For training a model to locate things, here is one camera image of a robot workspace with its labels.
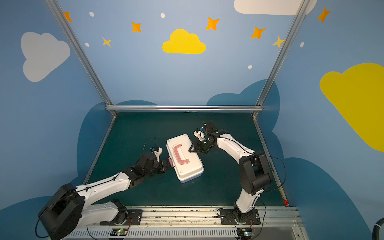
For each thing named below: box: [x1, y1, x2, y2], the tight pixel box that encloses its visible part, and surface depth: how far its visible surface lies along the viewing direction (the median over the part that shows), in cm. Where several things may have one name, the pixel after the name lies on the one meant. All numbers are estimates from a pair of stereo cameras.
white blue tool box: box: [166, 134, 204, 184], surface depth 85 cm
